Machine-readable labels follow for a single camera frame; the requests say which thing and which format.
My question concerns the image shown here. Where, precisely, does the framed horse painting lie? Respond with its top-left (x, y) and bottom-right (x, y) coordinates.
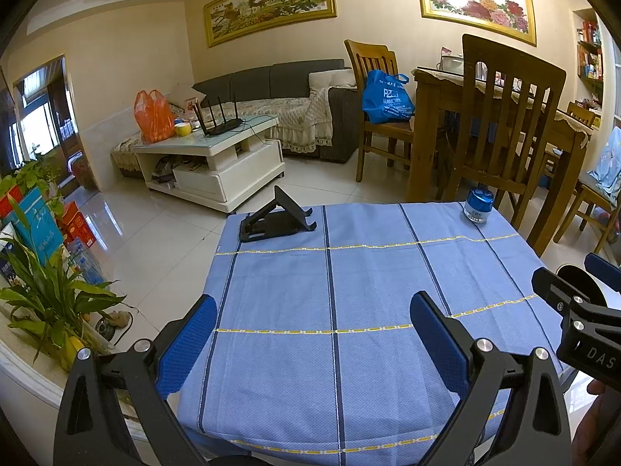
top-left (203, 0), bottom-right (338, 48)

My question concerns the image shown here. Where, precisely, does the blue shopping bag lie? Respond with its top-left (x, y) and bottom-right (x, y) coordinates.
top-left (361, 70), bottom-right (415, 124)

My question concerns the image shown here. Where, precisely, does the black wifi router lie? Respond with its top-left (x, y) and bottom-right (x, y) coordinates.
top-left (193, 91), bottom-right (247, 137)

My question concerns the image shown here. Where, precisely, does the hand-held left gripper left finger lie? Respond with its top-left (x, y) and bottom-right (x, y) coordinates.
top-left (53, 294), bottom-right (218, 466)

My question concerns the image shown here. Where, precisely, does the dark grey sofa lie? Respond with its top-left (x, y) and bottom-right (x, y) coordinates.
top-left (111, 59), bottom-right (364, 178)

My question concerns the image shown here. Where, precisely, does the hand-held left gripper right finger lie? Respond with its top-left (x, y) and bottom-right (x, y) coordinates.
top-left (410, 291), bottom-right (573, 466)

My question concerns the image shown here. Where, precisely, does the person's right forearm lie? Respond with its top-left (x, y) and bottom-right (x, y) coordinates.
top-left (575, 393), bottom-right (621, 466)

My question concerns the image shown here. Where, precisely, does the blue checked tablecloth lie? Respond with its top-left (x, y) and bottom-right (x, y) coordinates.
top-left (177, 201), bottom-right (572, 466)

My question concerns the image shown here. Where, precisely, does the orange plastic bag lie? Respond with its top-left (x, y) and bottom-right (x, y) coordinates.
top-left (134, 90), bottom-right (176, 144)

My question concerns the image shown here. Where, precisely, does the white coffee table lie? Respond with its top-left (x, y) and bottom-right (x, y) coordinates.
top-left (133, 114), bottom-right (286, 213)

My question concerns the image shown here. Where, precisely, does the blue lidded glass jar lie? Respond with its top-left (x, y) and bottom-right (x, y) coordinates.
top-left (461, 187), bottom-right (496, 226)

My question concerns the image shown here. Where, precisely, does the red cardboard box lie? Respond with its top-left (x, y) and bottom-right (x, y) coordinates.
top-left (56, 201), bottom-right (98, 253)

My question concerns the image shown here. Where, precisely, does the black folding phone stand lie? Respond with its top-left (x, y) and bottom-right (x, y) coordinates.
top-left (239, 185), bottom-right (318, 243)

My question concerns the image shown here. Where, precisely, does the green potted plant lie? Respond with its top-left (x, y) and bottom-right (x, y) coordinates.
top-left (0, 155), bottom-right (132, 365)

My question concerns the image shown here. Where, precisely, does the blue cardboard box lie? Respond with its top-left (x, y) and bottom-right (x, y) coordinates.
top-left (10, 187), bottom-right (66, 268)

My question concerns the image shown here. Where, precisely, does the wooden chair with blue cushion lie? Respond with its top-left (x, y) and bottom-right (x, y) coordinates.
top-left (553, 126), bottom-right (621, 253)

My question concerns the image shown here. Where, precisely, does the framed flower painting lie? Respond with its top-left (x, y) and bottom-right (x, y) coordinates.
top-left (414, 0), bottom-right (538, 47)

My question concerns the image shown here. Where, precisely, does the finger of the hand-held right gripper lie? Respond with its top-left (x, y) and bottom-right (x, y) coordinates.
top-left (531, 267), bottom-right (621, 331)
top-left (585, 252), bottom-right (621, 297)

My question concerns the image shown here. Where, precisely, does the wooden dining table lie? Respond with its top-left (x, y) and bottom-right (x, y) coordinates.
top-left (406, 65), bottom-right (590, 258)

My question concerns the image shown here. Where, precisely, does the large wooden slat-back chair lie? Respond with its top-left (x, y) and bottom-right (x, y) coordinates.
top-left (434, 34), bottom-right (567, 258)

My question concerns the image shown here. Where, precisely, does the small wooden chair back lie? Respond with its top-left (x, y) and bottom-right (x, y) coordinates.
top-left (565, 102), bottom-right (597, 129)

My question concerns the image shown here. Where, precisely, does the white bin with black opening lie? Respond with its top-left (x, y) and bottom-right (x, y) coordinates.
top-left (557, 264), bottom-right (607, 309)

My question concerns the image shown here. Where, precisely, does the wall shelf with packages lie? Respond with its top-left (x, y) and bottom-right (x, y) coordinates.
top-left (575, 19), bottom-right (605, 81)

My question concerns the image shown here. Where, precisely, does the white sofa cushion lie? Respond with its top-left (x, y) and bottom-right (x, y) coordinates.
top-left (309, 69), bottom-right (357, 90)

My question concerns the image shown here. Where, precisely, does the wooden chair holding bag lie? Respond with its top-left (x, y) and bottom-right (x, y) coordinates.
top-left (343, 39), bottom-right (418, 183)

